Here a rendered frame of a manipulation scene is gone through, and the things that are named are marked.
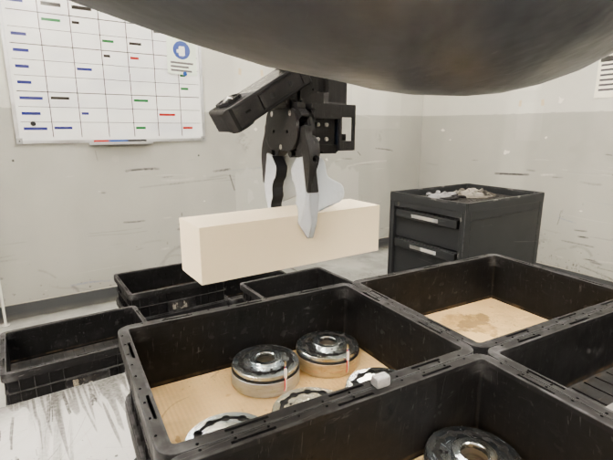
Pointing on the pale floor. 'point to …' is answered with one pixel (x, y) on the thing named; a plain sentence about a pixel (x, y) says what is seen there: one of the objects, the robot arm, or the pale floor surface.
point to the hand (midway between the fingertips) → (287, 224)
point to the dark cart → (462, 225)
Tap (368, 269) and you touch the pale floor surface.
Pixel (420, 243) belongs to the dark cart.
